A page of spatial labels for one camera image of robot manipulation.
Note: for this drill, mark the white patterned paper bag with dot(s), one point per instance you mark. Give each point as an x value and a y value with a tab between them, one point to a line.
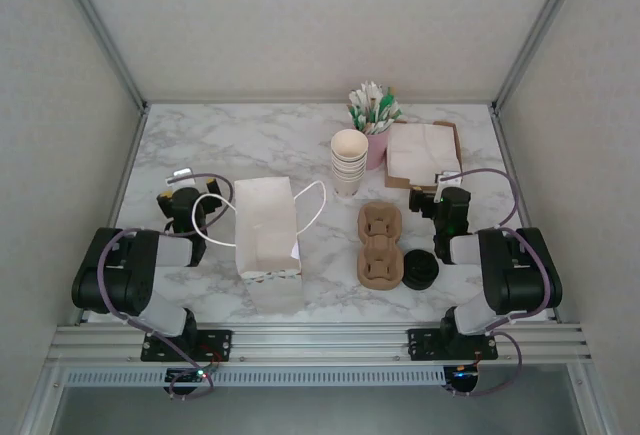
270	205

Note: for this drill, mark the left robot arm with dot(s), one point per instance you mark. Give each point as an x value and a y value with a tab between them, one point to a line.
120	275

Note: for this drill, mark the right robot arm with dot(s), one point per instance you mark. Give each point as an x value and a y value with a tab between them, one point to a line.
520	275

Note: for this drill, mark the brown cardboard tray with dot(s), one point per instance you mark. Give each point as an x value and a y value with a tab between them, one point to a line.
397	182

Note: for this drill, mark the white napkin stack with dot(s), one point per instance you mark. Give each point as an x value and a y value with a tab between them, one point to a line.
425	150

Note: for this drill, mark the brown pulp cup carrier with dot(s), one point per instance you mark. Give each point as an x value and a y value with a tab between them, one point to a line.
380	255

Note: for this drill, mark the pink holder cup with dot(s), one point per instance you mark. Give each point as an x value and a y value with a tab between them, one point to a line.
377	152

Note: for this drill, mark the green white paper sachet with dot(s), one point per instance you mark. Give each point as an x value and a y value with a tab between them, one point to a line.
370	91
356	105
387	102
395	111

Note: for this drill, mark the small circuit board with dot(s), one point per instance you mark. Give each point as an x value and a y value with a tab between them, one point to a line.
460	373
187	375

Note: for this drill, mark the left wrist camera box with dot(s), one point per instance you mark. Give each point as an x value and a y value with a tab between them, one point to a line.
180	175

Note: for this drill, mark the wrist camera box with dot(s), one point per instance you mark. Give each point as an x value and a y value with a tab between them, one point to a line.
180	175
448	178

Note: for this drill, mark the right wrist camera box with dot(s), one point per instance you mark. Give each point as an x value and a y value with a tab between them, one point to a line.
448	178

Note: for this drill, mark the aluminium side rail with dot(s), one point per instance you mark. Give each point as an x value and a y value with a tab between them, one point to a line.
130	155
507	155

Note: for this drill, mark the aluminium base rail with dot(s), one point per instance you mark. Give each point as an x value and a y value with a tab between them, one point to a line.
320	345

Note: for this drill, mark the aluminium frame post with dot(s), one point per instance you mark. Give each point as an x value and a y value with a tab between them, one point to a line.
100	25
539	25

